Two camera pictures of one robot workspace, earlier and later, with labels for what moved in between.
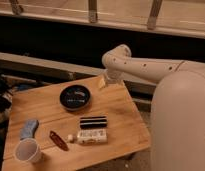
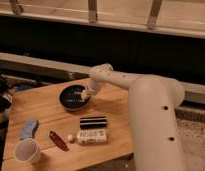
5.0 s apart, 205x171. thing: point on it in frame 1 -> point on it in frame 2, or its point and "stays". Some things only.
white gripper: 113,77 -> 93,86
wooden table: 71,126 stays
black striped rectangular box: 93,122 stays
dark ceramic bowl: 74,97 stays
